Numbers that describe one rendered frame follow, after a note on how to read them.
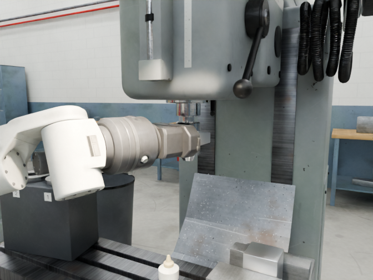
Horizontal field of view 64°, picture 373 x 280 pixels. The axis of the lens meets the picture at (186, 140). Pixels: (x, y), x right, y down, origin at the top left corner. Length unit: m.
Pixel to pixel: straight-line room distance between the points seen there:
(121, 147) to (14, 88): 7.43
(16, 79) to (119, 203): 5.81
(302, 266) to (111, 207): 1.99
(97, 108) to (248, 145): 5.71
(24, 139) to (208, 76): 0.28
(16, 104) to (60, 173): 7.45
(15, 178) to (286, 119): 0.68
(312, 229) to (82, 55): 6.25
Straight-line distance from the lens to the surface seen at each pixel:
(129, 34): 0.54
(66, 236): 0.83
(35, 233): 0.90
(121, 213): 2.52
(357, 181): 4.28
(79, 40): 6.90
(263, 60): 0.64
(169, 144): 0.49
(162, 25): 0.47
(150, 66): 0.46
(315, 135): 0.89
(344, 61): 0.71
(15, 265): 0.90
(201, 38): 0.47
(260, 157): 0.92
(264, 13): 0.58
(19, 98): 7.89
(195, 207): 0.98
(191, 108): 0.55
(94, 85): 6.55
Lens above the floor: 1.31
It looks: 8 degrees down
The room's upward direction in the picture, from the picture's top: straight up
